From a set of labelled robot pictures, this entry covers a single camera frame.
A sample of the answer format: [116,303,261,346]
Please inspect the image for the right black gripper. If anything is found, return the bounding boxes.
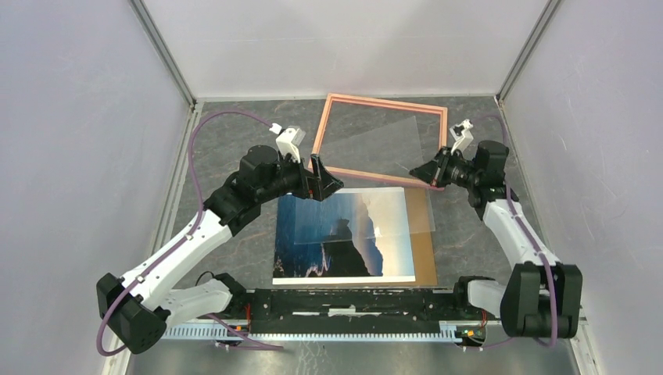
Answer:
[409,146,480,189]

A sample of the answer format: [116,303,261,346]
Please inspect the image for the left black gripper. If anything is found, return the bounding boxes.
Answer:
[257,150,343,204]

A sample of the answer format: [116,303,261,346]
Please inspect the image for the pink wooden picture frame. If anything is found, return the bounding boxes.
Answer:
[312,93,448,189]

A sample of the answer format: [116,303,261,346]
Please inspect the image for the brown cardboard backing board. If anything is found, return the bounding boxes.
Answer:
[404,187,438,287]

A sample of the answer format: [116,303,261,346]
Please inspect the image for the sea landscape photo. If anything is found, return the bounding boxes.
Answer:
[273,187,416,286]

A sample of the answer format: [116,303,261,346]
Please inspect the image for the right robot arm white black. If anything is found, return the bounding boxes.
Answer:
[409,141,583,345]

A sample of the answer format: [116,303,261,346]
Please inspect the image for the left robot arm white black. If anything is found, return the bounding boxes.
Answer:
[95,145,344,356]

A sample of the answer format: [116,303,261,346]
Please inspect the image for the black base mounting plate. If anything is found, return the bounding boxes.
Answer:
[216,287,498,334]

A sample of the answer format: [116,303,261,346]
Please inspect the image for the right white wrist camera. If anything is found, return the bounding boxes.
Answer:
[450,119,474,152]

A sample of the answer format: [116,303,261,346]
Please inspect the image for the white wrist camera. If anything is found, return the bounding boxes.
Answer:
[450,119,474,152]
[270,123,306,163]

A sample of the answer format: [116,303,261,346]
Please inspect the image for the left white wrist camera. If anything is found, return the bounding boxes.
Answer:
[270,123,306,163]

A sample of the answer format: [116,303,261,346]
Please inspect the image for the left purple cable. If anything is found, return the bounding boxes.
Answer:
[96,109,286,358]

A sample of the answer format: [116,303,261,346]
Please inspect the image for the white slotted cable duct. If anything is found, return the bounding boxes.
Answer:
[135,323,486,343]

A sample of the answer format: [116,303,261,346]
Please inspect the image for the aluminium rail frame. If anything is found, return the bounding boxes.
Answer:
[96,120,583,354]

